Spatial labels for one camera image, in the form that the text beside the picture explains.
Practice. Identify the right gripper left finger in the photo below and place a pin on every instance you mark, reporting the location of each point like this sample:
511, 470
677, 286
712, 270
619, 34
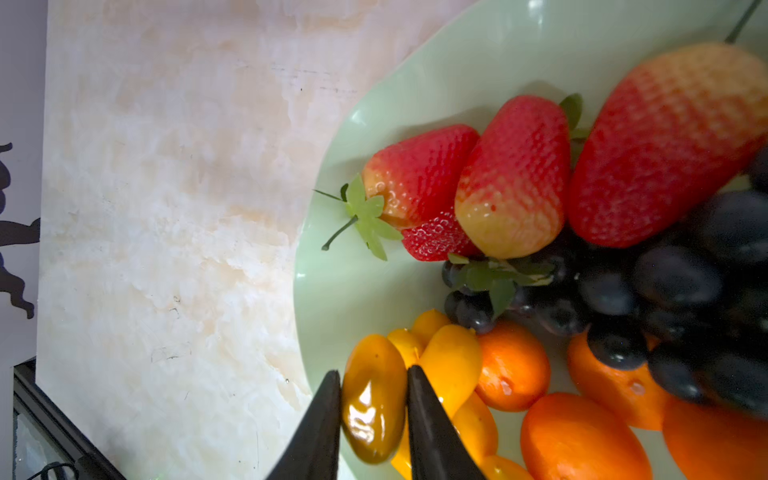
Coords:
313, 451

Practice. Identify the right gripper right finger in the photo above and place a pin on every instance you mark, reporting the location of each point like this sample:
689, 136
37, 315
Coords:
436, 451

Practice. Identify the yellow tomato cluster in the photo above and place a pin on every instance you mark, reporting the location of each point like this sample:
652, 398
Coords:
428, 324
452, 362
496, 467
373, 399

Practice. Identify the yellow tomato cluster bottom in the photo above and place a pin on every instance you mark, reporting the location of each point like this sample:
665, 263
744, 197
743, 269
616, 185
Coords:
452, 362

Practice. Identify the orange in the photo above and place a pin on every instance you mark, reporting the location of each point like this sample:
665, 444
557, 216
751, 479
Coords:
711, 443
515, 371
633, 395
567, 436

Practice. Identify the small strawberry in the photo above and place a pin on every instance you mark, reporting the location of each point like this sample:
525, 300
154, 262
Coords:
511, 196

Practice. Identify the dark fake grape bunch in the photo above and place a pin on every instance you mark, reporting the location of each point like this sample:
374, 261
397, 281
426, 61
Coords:
683, 289

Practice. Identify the light green wavy fruit bowl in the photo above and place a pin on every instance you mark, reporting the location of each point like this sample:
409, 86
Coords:
573, 53

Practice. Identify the yellow tomato front lowest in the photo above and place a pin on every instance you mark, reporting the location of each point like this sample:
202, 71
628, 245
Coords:
401, 461

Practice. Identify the black base frame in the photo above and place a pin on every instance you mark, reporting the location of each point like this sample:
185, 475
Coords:
46, 444

